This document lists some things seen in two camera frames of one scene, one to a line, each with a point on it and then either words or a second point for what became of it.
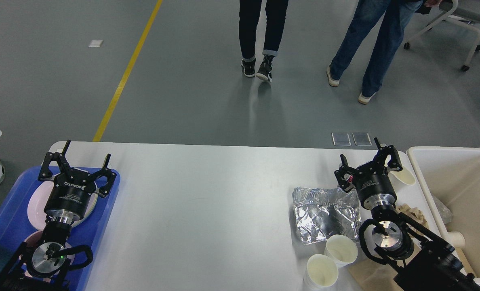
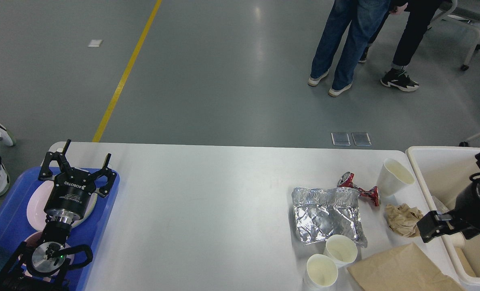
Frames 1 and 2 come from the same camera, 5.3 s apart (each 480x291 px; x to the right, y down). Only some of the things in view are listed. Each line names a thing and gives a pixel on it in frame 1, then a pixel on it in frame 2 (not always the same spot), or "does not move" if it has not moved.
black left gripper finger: (104, 190) does not move
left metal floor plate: (341, 139) does not move
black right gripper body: (373, 185) -> (476, 204)
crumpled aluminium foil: (321, 212) does not move
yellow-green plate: (93, 202) does not move
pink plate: (39, 195) does not move
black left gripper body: (70, 193) does not move
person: (249, 14) -> (420, 12)
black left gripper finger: (46, 173) does not move
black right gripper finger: (346, 175) -> (435, 224)
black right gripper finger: (382, 154) -> (470, 232)
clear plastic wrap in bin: (446, 214) does not move
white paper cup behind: (341, 249) does not move
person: (390, 19) -> (365, 17)
